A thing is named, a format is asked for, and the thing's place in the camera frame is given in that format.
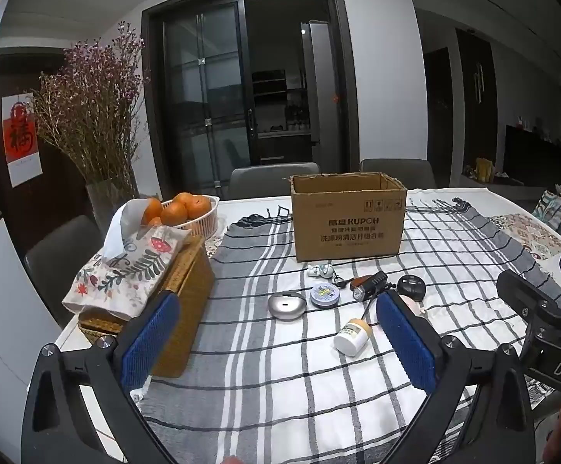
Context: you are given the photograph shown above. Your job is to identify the dark low cabinet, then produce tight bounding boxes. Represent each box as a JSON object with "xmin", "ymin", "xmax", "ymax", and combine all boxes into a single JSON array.
[{"xmin": 460, "ymin": 125, "xmax": 561, "ymax": 199}]

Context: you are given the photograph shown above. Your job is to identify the white plastic basket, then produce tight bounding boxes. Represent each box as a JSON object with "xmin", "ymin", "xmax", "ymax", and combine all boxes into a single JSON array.
[{"xmin": 157, "ymin": 194, "xmax": 220, "ymax": 237}]

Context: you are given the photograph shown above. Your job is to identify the silver oval case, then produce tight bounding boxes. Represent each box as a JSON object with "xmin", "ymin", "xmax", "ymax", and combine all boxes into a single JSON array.
[{"xmin": 267, "ymin": 291, "xmax": 307, "ymax": 322}]

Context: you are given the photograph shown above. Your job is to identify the red wall calendar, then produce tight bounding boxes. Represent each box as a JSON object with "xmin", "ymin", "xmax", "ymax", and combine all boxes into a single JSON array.
[{"xmin": 1, "ymin": 94, "xmax": 44, "ymax": 189}]

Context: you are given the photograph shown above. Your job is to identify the glass sliding door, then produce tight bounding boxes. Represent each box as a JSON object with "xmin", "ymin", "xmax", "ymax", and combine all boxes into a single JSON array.
[{"xmin": 141, "ymin": 0, "xmax": 361, "ymax": 201}]

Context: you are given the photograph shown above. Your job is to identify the woven wicker box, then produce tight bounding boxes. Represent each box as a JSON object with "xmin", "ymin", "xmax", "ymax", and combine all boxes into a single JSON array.
[{"xmin": 77, "ymin": 235, "xmax": 216, "ymax": 379}]

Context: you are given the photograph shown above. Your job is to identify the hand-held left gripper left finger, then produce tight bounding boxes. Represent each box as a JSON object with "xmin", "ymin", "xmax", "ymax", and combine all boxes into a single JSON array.
[{"xmin": 21, "ymin": 290, "xmax": 182, "ymax": 464}]

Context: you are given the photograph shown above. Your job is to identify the floral fabric tissue cover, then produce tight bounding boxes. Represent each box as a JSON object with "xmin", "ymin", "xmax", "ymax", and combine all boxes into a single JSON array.
[{"xmin": 62, "ymin": 198, "xmax": 192, "ymax": 321}]

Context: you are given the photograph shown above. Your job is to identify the dried flower bouquet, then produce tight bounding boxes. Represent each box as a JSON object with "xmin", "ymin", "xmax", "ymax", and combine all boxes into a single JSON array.
[{"xmin": 28, "ymin": 23, "xmax": 152, "ymax": 196}]

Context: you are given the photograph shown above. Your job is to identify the grey dining chair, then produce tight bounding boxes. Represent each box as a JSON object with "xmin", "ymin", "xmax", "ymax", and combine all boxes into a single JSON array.
[
  {"xmin": 23, "ymin": 215, "xmax": 104, "ymax": 329},
  {"xmin": 229, "ymin": 163, "xmax": 321, "ymax": 202},
  {"xmin": 360, "ymin": 158, "xmax": 437, "ymax": 190}
]

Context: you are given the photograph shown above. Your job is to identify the grey striped cloth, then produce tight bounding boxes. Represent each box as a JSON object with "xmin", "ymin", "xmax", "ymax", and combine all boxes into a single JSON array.
[{"xmin": 133, "ymin": 197, "xmax": 561, "ymax": 464}]

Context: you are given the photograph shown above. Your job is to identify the pile of oranges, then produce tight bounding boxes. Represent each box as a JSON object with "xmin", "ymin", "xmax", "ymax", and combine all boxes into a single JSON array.
[{"xmin": 141, "ymin": 192, "xmax": 212, "ymax": 227}]

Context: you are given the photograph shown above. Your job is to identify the brown cardboard box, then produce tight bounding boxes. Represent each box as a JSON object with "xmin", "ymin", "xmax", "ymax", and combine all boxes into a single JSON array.
[{"xmin": 289, "ymin": 172, "xmax": 408, "ymax": 263}]

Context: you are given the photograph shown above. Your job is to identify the glass vase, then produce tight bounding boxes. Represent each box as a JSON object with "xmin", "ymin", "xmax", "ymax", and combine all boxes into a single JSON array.
[{"xmin": 86, "ymin": 179, "xmax": 139, "ymax": 242}]

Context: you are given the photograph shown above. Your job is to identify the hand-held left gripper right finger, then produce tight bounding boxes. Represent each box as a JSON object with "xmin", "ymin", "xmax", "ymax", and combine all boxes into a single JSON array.
[{"xmin": 376, "ymin": 291, "xmax": 537, "ymax": 464}]

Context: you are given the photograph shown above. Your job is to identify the black round gadget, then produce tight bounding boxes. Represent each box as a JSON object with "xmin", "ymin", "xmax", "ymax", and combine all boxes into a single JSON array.
[{"xmin": 397, "ymin": 275, "xmax": 427, "ymax": 301}]

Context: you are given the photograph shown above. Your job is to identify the black flashlight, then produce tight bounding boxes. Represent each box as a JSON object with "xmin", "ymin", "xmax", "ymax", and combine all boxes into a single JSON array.
[{"xmin": 351, "ymin": 271, "xmax": 389, "ymax": 301}]

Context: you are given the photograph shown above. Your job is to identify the white pill bottle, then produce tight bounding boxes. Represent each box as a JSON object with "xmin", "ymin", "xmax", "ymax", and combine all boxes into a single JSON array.
[{"xmin": 334, "ymin": 319, "xmax": 374, "ymax": 357}]

